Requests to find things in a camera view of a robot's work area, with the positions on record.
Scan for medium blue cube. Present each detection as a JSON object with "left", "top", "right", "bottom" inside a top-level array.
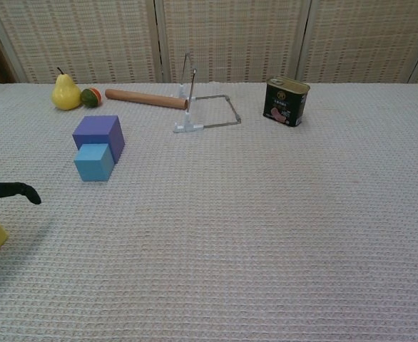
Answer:
[{"left": 73, "top": 142, "right": 116, "bottom": 183}]

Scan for beige woven tablecloth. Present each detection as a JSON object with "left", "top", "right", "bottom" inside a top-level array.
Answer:
[{"left": 0, "top": 81, "right": 418, "bottom": 342}]

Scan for black and silver left hand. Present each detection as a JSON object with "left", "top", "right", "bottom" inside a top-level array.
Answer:
[{"left": 0, "top": 173, "right": 42, "bottom": 256}]

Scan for wooden cylinder rod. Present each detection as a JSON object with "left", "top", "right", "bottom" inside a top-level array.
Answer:
[{"left": 104, "top": 88, "right": 189, "bottom": 110}]

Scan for large purple cube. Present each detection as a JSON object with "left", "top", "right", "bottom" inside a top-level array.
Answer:
[{"left": 72, "top": 115, "right": 126, "bottom": 165}]

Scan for black luncheon meat can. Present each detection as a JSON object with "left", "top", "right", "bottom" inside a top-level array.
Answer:
[{"left": 262, "top": 75, "right": 311, "bottom": 128}]

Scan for orange and green toy fruit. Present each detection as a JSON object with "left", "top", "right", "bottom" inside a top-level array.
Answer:
[{"left": 79, "top": 88, "right": 102, "bottom": 108}]

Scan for yellow toy pear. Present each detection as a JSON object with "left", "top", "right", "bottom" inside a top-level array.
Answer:
[{"left": 51, "top": 67, "right": 83, "bottom": 111}]

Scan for metal wire stand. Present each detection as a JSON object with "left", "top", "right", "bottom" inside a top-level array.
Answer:
[{"left": 173, "top": 52, "right": 243, "bottom": 134}]

